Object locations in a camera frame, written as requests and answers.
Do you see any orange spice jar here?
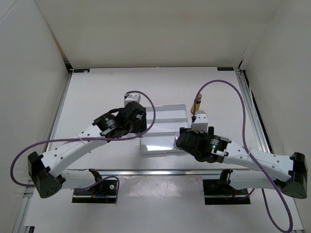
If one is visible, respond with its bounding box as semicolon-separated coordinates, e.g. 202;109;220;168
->
173;131;180;149

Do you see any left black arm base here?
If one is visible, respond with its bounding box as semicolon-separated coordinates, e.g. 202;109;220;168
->
71;169;120;204

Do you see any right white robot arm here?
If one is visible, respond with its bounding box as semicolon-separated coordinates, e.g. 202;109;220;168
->
175;127;308;199

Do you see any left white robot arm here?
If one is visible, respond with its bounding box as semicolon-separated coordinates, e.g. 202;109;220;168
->
28;101;147;199

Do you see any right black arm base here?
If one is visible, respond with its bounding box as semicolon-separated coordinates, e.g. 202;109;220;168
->
203;169;251;205

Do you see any white divided tray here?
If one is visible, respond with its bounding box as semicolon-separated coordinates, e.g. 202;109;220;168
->
140;104;190;154

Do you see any right yellow sauce bottle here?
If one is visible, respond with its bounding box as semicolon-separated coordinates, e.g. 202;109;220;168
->
190;93;202;114

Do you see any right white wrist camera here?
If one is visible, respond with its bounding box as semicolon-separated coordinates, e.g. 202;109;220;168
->
191;110;208;133

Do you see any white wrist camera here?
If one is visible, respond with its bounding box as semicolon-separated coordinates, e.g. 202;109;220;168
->
124;93;141;106
191;110;208;133

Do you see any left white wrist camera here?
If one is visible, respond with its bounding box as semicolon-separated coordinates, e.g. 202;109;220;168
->
124;93;141;106

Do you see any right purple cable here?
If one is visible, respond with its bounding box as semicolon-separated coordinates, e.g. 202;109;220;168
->
191;79;293;232

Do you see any purple cable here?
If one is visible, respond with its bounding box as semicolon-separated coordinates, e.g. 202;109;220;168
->
191;79;293;232
10;90;156;187

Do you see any front aluminium rail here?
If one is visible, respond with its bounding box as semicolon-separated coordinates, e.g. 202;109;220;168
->
97;169;229;176

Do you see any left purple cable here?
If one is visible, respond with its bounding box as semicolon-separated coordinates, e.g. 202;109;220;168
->
10;90;156;187

